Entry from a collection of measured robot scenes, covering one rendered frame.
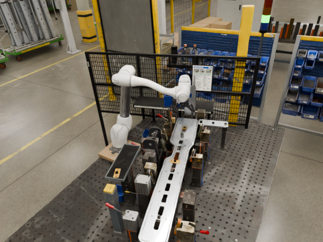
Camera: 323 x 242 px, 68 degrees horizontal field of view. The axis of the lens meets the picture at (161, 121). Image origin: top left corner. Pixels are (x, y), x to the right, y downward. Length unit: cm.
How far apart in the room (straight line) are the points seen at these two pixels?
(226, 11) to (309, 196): 644
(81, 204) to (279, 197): 222
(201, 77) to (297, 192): 180
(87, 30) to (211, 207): 817
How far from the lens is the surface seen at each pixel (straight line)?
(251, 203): 219
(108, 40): 467
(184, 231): 155
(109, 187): 167
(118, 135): 243
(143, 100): 283
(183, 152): 209
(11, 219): 343
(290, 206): 323
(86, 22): 936
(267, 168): 252
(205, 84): 270
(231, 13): 853
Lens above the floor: 237
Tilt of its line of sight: 33 degrees down
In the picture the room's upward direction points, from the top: 3 degrees counter-clockwise
